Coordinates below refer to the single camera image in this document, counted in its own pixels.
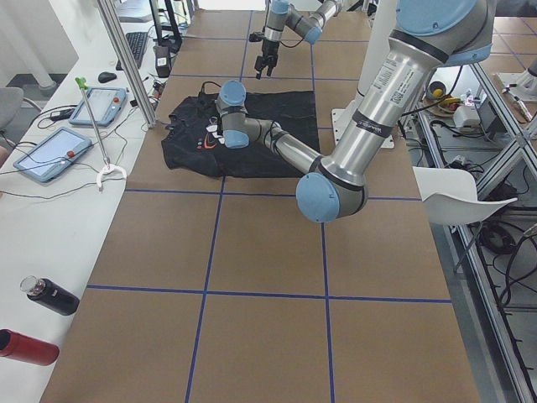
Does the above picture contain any reacher grabber stick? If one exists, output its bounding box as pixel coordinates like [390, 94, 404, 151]
[75, 77, 128, 192]

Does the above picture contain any red water bottle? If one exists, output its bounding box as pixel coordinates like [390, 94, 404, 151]
[1, 329, 60, 366]

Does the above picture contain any black water bottle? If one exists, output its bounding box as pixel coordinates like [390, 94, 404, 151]
[19, 275, 80, 316]

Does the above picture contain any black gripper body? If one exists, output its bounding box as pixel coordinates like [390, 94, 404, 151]
[249, 32, 279, 67]

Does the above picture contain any black printed t-shirt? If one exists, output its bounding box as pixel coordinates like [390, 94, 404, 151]
[161, 91, 320, 178]

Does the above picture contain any aluminium frame post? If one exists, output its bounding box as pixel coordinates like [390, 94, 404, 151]
[96, 0, 156, 128]

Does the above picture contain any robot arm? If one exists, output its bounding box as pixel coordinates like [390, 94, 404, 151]
[248, 0, 343, 80]
[215, 1, 497, 222]

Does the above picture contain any black computer mouse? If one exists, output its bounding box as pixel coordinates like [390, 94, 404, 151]
[97, 71, 117, 84]

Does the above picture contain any blue teach pendant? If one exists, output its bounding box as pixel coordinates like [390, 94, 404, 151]
[13, 128, 92, 183]
[68, 87, 127, 128]

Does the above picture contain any far blue teach pendant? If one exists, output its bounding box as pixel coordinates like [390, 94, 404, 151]
[68, 87, 127, 128]

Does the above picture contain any white chair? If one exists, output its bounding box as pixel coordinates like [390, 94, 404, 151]
[413, 166, 518, 226]

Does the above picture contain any near blue teach pendant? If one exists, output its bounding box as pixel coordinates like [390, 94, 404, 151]
[13, 128, 92, 183]

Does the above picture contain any black keyboard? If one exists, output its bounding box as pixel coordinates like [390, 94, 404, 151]
[125, 31, 149, 68]

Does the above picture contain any brown paper table cover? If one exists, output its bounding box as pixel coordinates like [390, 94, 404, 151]
[39, 8, 483, 403]

